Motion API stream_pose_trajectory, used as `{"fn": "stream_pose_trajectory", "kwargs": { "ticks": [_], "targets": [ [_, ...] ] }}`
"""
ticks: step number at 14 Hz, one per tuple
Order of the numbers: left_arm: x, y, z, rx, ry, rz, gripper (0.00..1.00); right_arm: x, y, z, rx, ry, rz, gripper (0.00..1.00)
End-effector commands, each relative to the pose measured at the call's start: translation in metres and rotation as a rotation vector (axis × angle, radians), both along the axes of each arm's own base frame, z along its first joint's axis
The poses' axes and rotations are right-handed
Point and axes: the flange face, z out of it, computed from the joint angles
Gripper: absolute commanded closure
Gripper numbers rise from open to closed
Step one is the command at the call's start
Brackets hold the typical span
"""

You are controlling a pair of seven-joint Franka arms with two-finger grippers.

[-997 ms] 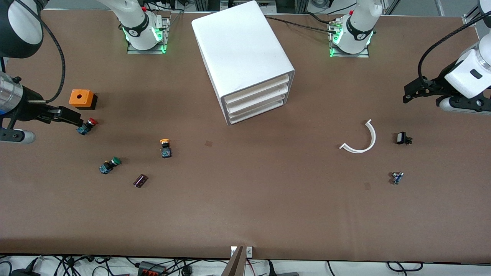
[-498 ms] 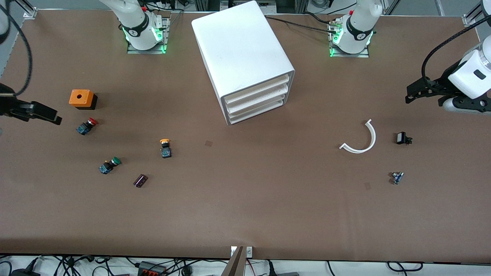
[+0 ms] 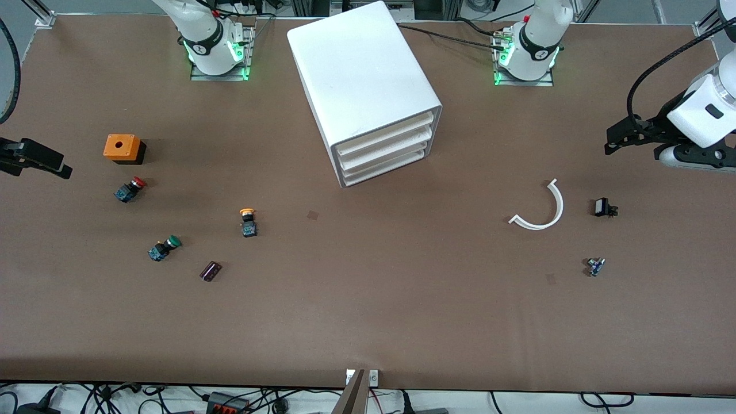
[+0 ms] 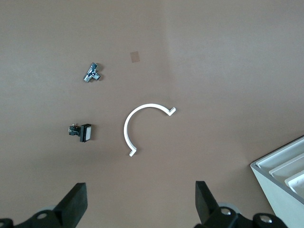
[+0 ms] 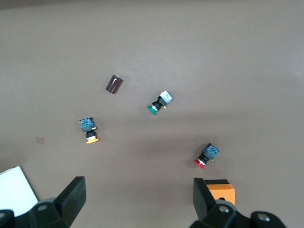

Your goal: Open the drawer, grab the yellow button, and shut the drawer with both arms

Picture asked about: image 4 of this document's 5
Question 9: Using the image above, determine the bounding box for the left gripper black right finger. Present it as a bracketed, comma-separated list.
[195, 181, 247, 228]

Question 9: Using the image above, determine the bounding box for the white curved plastic arc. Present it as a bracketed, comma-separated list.
[123, 103, 177, 157]

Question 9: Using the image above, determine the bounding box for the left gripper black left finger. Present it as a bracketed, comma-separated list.
[23, 182, 88, 228]

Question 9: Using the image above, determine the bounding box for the brown tape patch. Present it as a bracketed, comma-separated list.
[130, 50, 141, 64]

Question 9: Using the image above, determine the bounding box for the black switch white face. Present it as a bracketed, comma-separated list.
[68, 123, 93, 143]

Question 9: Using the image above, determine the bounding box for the white drawer cabinet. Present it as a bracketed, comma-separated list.
[250, 134, 304, 228]

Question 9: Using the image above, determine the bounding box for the white plastic drawer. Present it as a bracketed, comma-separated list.
[284, 172, 304, 204]
[257, 142, 304, 171]
[270, 157, 304, 179]

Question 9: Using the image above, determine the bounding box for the small metal blue component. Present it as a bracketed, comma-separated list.
[83, 62, 103, 83]

